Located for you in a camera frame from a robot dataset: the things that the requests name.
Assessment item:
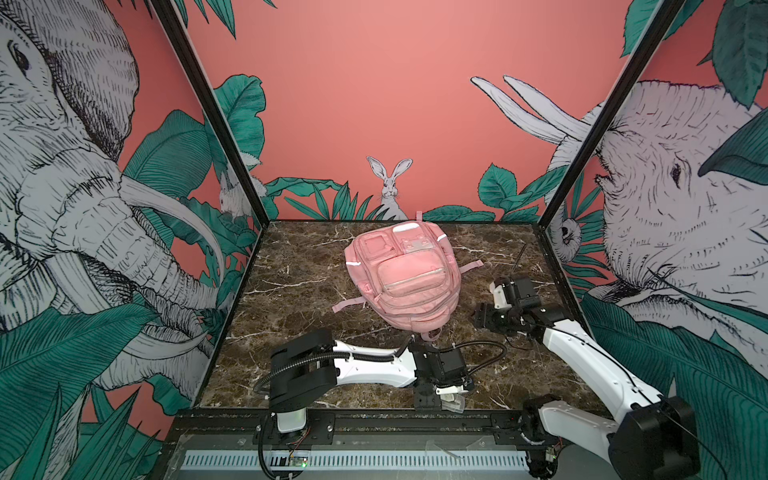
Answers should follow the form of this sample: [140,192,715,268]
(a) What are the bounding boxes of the clear plastic eraser box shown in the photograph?
[439,393,466,414]

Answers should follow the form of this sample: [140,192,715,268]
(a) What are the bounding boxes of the pink student backpack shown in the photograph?
[332,216,483,342]

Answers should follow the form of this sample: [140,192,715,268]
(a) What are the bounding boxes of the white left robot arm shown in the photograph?
[255,328,474,434]

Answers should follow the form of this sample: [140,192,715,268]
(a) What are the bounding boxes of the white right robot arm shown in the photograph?
[472,303,701,479]

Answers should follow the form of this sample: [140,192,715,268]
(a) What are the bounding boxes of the white ventilation grille strip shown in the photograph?
[180,450,529,473]

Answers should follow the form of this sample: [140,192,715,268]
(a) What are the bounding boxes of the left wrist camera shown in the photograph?
[427,349,468,388]

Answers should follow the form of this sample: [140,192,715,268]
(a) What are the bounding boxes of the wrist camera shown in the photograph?
[489,276,542,311]
[427,349,468,388]

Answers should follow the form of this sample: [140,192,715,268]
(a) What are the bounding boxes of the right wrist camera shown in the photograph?
[489,276,542,311]

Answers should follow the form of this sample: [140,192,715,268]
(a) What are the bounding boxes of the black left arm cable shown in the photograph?
[434,340,508,379]

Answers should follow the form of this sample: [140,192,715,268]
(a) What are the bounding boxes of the black frame post right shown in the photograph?
[537,0,685,230]

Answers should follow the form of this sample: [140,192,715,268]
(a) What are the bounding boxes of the black frame post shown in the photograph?
[151,0,270,230]
[537,0,685,230]

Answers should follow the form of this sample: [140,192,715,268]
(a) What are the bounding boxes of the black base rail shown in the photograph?
[166,408,559,449]

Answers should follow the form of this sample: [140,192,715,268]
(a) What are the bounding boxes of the black frame post left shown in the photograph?
[151,0,270,230]

